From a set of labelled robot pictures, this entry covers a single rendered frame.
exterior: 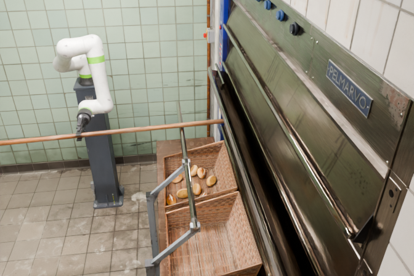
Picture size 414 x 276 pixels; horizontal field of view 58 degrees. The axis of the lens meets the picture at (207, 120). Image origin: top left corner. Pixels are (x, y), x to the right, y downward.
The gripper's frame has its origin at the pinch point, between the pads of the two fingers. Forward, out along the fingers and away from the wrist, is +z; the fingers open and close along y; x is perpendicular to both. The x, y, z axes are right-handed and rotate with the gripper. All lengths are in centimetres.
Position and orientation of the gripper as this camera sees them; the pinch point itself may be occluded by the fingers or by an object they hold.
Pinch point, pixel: (79, 135)
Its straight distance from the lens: 243.2
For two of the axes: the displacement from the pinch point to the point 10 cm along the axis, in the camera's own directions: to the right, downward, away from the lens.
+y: 0.0, 8.6, 5.2
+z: 1.4, 5.1, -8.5
